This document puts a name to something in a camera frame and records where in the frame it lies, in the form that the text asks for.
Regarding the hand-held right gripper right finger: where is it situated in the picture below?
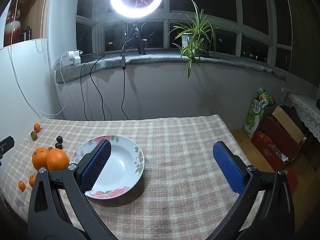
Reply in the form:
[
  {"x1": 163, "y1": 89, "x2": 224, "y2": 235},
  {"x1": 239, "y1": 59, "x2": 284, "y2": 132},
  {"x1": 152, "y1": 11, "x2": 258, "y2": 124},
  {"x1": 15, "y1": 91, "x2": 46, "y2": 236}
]
[{"x1": 207, "y1": 141, "x2": 296, "y2": 240}]

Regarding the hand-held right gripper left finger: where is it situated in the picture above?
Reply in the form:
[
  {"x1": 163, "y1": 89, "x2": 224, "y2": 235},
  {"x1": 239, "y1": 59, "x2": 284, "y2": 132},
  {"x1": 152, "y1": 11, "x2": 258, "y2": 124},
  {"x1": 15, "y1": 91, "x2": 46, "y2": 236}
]
[{"x1": 27, "y1": 139, "x2": 118, "y2": 240}]

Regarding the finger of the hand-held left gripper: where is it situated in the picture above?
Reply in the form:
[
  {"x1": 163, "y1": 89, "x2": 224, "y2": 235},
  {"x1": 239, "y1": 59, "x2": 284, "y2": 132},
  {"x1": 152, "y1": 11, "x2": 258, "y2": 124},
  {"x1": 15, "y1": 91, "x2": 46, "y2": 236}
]
[{"x1": 0, "y1": 136, "x2": 15, "y2": 165}]

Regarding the floral white plate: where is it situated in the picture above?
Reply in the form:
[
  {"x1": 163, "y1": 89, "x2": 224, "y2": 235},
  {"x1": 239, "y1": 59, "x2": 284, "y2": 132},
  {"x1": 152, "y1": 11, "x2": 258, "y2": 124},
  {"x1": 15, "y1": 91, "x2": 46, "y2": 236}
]
[{"x1": 70, "y1": 135, "x2": 145, "y2": 200}]

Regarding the large orange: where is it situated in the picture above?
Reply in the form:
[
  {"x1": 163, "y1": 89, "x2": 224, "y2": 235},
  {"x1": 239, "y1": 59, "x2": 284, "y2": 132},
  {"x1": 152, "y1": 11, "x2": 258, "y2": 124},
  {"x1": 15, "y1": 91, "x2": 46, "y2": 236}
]
[
  {"x1": 32, "y1": 147, "x2": 51, "y2": 171},
  {"x1": 47, "y1": 148, "x2": 70, "y2": 172}
]

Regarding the red cardboard box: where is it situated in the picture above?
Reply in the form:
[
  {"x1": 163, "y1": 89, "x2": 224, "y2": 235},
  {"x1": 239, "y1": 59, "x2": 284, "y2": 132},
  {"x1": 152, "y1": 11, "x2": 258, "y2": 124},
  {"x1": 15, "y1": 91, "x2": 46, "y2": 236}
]
[{"x1": 251, "y1": 115, "x2": 307, "y2": 172}]

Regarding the green paper carton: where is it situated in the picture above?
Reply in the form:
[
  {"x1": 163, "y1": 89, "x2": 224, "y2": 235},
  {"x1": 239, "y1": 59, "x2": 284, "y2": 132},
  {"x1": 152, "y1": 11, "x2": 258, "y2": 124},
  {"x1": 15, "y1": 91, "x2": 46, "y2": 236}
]
[{"x1": 243, "y1": 98, "x2": 265, "y2": 139}]

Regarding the checkered tablecloth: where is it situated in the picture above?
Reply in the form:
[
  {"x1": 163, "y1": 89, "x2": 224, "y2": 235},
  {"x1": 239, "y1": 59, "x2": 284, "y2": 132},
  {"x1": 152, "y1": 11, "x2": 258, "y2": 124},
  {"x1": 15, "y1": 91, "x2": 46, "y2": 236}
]
[{"x1": 0, "y1": 114, "x2": 266, "y2": 240}]

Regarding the brown cardboard box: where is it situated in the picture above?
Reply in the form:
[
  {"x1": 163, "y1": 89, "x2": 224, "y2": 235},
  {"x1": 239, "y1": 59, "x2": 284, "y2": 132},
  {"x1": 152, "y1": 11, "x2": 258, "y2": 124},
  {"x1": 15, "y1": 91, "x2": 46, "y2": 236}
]
[{"x1": 272, "y1": 105, "x2": 307, "y2": 144}]

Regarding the green snack package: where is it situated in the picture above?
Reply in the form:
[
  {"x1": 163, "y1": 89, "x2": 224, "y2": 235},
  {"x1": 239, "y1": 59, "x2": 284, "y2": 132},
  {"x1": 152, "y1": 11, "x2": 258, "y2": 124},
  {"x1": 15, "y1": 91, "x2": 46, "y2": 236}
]
[{"x1": 256, "y1": 87, "x2": 276, "y2": 107}]

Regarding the white lace cloth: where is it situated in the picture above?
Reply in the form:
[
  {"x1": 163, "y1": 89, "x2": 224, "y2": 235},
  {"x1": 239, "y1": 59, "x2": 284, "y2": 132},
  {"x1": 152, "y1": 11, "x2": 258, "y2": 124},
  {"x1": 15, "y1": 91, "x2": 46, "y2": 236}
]
[{"x1": 282, "y1": 90, "x2": 320, "y2": 141}]

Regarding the white power adapter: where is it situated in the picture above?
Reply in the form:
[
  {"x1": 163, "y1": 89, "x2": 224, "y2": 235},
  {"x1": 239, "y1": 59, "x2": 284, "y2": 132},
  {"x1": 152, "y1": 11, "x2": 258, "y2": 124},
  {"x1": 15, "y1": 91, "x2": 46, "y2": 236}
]
[{"x1": 65, "y1": 50, "x2": 83, "y2": 65}]

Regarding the black bottle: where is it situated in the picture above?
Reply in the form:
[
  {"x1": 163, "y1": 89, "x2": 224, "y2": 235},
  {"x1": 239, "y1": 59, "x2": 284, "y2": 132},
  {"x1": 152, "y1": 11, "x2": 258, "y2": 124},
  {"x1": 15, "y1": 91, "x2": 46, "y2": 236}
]
[{"x1": 20, "y1": 26, "x2": 33, "y2": 42}]

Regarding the red and white vase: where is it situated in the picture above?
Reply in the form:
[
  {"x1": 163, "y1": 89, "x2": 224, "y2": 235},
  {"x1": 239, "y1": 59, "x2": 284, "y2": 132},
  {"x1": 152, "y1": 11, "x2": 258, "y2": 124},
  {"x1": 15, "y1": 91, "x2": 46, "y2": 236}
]
[{"x1": 4, "y1": 1, "x2": 25, "y2": 47}]

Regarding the plant pot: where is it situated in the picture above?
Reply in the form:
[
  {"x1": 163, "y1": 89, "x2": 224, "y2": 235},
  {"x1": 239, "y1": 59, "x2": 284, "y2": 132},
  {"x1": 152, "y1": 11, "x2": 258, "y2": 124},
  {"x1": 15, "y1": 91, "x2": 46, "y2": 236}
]
[{"x1": 181, "y1": 34, "x2": 208, "y2": 52}]

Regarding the wooden shelf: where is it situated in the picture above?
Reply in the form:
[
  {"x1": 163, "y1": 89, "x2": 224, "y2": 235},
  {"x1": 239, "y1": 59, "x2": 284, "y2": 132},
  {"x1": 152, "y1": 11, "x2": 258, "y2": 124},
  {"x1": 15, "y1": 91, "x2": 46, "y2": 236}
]
[{"x1": 0, "y1": 0, "x2": 50, "y2": 48}]

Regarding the spider plant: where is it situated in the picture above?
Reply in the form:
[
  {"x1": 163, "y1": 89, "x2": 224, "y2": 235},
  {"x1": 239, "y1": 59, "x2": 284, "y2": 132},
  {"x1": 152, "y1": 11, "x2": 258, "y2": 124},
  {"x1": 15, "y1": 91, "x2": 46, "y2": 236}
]
[{"x1": 164, "y1": 0, "x2": 220, "y2": 80}]

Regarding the grey curtain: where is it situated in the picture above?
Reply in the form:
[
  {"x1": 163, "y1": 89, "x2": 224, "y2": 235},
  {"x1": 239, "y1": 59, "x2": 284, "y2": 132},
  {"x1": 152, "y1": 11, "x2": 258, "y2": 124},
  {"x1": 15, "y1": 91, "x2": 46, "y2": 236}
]
[{"x1": 282, "y1": 0, "x2": 320, "y2": 90}]

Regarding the long white cable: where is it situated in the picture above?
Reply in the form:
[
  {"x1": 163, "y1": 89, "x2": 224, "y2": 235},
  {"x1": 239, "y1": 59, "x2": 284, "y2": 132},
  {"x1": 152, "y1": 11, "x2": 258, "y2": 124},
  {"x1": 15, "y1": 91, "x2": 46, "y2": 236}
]
[{"x1": 7, "y1": 0, "x2": 75, "y2": 116}]

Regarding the black power cable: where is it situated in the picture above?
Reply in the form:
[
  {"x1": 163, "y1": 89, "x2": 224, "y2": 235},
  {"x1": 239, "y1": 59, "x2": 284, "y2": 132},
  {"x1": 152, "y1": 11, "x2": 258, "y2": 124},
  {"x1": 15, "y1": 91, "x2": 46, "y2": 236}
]
[
  {"x1": 89, "y1": 56, "x2": 107, "y2": 121},
  {"x1": 80, "y1": 60, "x2": 90, "y2": 121}
]

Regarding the short white cable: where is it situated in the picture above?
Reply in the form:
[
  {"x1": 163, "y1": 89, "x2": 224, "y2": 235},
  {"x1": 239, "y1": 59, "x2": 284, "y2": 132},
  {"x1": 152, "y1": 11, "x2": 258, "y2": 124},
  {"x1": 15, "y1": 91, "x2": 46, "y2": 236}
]
[{"x1": 59, "y1": 54, "x2": 66, "y2": 84}]

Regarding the ring light cable with switch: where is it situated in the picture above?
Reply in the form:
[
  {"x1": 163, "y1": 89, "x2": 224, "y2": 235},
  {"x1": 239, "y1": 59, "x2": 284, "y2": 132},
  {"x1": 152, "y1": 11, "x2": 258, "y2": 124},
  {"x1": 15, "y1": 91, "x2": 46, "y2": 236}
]
[{"x1": 121, "y1": 36, "x2": 133, "y2": 121}]

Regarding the white window frame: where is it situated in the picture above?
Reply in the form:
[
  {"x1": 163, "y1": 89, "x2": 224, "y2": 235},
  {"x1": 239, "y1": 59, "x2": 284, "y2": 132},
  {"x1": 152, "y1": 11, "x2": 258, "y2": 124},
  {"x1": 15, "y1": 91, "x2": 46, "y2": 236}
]
[{"x1": 75, "y1": 0, "x2": 293, "y2": 74}]

